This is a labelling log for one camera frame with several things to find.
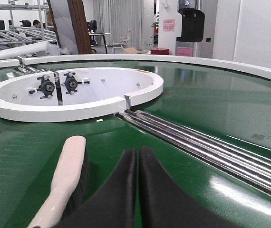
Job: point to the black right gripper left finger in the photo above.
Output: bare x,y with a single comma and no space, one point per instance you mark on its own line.
113,204

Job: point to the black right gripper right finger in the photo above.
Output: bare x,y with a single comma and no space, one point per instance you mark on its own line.
164,204

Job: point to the pink hand broom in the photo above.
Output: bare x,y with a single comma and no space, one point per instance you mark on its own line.
67,186

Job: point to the steel rollers near right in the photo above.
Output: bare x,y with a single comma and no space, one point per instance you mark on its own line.
243,164

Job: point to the steel rollers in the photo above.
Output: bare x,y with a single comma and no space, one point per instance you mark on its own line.
243,164
25,69

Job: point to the red box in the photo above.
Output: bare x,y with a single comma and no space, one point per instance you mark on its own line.
159,51

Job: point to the cardboard box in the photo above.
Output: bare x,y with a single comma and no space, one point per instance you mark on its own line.
133,50

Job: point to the steel rollers far left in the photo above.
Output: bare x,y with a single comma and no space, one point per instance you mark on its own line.
25,69

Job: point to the white chair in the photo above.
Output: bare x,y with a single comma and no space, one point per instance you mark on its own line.
123,43

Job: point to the white outer rim right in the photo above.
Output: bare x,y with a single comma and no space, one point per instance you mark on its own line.
259,71

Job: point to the white rim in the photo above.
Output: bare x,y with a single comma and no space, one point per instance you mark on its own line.
259,71
9,63

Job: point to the white foam roll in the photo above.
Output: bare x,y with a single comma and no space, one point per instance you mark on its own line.
22,50

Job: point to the white outer rim left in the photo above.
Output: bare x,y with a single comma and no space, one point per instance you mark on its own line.
9,63

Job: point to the seated person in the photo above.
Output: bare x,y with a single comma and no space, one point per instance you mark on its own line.
36,24

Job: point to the brown wooden pillar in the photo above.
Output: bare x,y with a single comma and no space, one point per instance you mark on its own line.
79,25

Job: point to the metal roller rack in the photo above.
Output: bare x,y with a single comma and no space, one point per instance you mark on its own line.
16,23

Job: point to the right black bearing mount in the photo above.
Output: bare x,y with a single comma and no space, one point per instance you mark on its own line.
71,83

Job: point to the black bearing mount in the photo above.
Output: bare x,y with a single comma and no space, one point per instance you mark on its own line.
71,83
46,87

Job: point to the left black bearing mount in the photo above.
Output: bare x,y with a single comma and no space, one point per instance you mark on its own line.
46,87

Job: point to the pink wall notice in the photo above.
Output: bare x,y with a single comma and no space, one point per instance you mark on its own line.
168,25

